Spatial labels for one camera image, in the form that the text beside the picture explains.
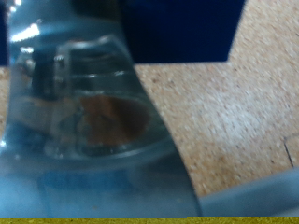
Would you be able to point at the metal spatula with blue block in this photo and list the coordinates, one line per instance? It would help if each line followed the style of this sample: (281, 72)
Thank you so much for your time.
(93, 186)

